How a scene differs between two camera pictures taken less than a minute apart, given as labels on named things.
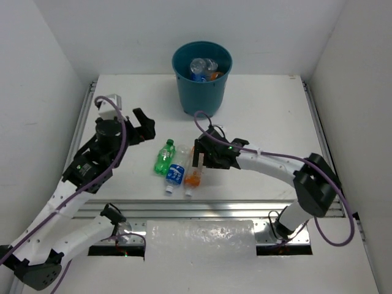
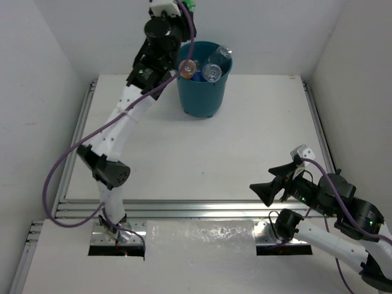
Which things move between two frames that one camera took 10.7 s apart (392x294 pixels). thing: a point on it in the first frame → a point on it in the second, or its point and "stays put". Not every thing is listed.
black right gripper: (199, 148) → (265, 190)
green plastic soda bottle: (164, 158) → (191, 4)
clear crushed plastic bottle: (198, 65) → (221, 54)
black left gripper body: (135, 130) → (186, 23)
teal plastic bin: (201, 96) stays put
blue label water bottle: (176, 171) → (197, 76)
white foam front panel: (200, 240) stays put
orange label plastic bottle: (192, 177) → (186, 68)
